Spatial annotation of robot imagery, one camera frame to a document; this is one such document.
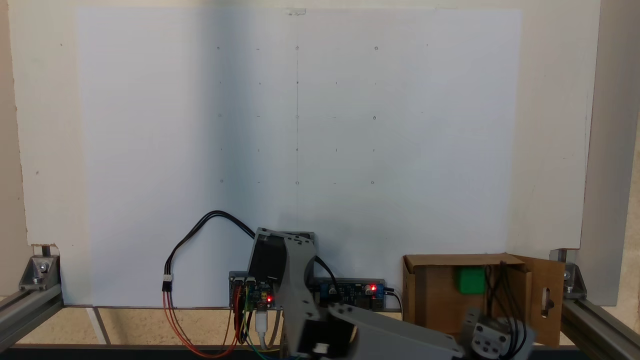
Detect green die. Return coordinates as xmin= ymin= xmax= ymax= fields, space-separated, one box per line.
xmin=454 ymin=266 xmax=487 ymax=295

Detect open cardboard box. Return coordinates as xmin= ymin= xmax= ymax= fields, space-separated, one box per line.
xmin=402 ymin=252 xmax=567 ymax=348

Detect blue circuit board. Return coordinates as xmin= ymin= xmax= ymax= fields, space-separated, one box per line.
xmin=314 ymin=278 xmax=387 ymax=312

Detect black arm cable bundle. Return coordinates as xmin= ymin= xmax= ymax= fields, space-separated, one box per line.
xmin=312 ymin=254 xmax=339 ymax=290
xmin=484 ymin=261 xmax=527 ymax=358

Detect metal corner bracket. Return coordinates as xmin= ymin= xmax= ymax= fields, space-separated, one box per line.
xmin=19 ymin=244 xmax=62 ymax=292
xmin=549 ymin=248 xmax=582 ymax=297

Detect aluminium frame rail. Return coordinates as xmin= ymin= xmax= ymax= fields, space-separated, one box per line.
xmin=560 ymin=298 xmax=640 ymax=360
xmin=0 ymin=286 xmax=64 ymax=352

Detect green wire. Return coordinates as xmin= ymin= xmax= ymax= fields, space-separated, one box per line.
xmin=244 ymin=299 xmax=281 ymax=360

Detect white USB cable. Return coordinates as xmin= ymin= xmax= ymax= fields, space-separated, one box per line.
xmin=254 ymin=308 xmax=272 ymax=347

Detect circuit board with coloured wires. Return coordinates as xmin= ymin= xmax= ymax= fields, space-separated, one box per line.
xmin=228 ymin=271 xmax=277 ymax=310

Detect black twin cable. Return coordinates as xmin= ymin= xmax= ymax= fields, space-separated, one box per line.
xmin=161 ymin=209 xmax=257 ymax=293

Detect red and orange wires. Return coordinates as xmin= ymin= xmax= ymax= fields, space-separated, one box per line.
xmin=162 ymin=285 xmax=242 ymax=359

